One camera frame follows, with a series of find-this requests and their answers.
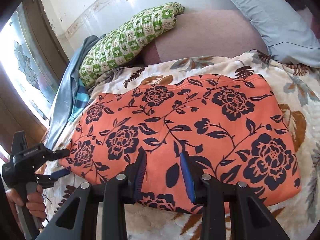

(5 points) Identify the orange floral blouse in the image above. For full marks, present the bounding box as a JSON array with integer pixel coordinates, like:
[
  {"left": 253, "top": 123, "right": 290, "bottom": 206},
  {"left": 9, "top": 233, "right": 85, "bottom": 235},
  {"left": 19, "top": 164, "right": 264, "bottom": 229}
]
[{"left": 60, "top": 74, "right": 301, "bottom": 213}]

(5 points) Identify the person left hand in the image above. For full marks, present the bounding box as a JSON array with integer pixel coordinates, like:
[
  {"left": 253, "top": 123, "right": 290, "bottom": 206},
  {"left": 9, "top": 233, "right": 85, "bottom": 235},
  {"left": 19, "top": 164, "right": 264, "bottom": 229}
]
[{"left": 5, "top": 185, "right": 47, "bottom": 226}]

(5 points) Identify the light blue sweater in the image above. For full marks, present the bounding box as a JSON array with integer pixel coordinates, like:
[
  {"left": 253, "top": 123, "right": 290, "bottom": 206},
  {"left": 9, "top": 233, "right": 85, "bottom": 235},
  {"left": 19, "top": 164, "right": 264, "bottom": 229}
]
[{"left": 44, "top": 35, "right": 104, "bottom": 150}]

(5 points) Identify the teal striped garment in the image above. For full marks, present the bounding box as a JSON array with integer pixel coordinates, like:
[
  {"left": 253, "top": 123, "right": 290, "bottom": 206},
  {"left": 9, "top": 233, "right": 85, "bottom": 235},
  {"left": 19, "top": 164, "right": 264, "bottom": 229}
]
[{"left": 68, "top": 79, "right": 90, "bottom": 122}]

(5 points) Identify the stained glass window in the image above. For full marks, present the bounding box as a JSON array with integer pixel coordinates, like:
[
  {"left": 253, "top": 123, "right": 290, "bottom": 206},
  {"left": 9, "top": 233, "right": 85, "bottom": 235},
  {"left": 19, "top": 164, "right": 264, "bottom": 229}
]
[{"left": 1, "top": 4, "right": 58, "bottom": 127}]

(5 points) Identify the green checkered pillow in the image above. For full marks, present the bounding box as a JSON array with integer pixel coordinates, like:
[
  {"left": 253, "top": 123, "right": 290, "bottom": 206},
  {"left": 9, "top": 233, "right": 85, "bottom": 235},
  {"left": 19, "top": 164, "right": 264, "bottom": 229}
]
[{"left": 79, "top": 2, "right": 185, "bottom": 89}]

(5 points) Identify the cream leaf-pattern blanket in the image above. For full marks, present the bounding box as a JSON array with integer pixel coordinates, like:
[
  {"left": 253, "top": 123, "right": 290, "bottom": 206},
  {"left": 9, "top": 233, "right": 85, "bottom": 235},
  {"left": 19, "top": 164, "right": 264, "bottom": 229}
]
[{"left": 44, "top": 50, "right": 319, "bottom": 239}]

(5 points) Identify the grey-blue pillow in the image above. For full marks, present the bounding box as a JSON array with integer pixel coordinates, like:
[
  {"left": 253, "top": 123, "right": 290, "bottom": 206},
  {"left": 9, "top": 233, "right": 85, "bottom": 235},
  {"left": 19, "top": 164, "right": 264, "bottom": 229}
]
[{"left": 231, "top": 0, "right": 319, "bottom": 68}]

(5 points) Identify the pink quilted mattress cover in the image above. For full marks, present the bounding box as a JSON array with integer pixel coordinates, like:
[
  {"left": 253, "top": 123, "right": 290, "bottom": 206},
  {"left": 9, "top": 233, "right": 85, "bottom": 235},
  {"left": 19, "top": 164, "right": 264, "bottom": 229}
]
[{"left": 141, "top": 10, "right": 268, "bottom": 66}]

